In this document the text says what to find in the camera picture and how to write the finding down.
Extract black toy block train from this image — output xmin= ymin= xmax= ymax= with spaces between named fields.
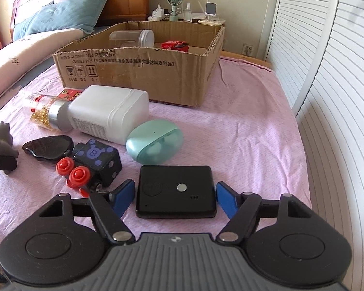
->
xmin=56 ymin=139 xmax=122 ymax=198

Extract black square device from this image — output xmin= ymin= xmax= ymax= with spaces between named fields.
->
xmin=136 ymin=166 xmax=217 ymax=219

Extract mint green oval case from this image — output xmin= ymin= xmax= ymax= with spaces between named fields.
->
xmin=125 ymin=119 xmax=183 ymax=165

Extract clear bottle yellow capsules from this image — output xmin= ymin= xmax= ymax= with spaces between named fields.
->
xmin=22 ymin=93 xmax=73 ymax=132

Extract grey shark toy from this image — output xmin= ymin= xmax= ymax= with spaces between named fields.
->
xmin=0 ymin=121 xmax=19 ymax=175

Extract pink bed cover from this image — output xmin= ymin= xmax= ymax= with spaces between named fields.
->
xmin=0 ymin=58 xmax=311 ymax=243

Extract white plastic rectangular bottle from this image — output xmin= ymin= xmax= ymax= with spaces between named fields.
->
xmin=67 ymin=85 xmax=150 ymax=146

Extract red card case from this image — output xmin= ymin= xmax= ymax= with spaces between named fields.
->
xmin=56 ymin=87 xmax=83 ymax=101

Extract cardboard box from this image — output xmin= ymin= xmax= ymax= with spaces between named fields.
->
xmin=53 ymin=21 xmax=225 ymax=107

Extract pink white quilt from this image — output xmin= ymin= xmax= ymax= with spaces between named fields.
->
xmin=0 ymin=28 xmax=85 ymax=96

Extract clear empty plastic jar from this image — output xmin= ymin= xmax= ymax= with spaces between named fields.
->
xmin=109 ymin=30 xmax=155 ymax=48

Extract red toy car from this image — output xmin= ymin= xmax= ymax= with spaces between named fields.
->
xmin=161 ymin=41 xmax=189 ymax=53

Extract white louvered closet door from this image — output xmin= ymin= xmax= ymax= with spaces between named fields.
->
xmin=265 ymin=0 xmax=364 ymax=290

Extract white remote control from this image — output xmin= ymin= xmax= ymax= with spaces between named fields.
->
xmin=198 ymin=19 xmax=225 ymax=26

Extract blue pillow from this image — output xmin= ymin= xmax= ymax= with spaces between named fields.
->
xmin=13 ymin=0 xmax=108 ymax=41

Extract white power strip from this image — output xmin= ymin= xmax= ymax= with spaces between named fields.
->
xmin=148 ymin=4 xmax=169 ymax=22

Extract small white bottle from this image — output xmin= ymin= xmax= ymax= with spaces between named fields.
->
xmin=183 ymin=3 xmax=192 ymax=22

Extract white smart display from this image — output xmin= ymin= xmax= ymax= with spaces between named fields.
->
xmin=204 ymin=2 xmax=217 ymax=17

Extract green desk fan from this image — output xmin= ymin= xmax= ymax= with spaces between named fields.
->
xmin=167 ymin=0 xmax=183 ymax=22

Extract wall socket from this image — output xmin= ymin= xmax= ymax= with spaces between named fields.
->
xmin=241 ymin=43 xmax=254 ymax=57

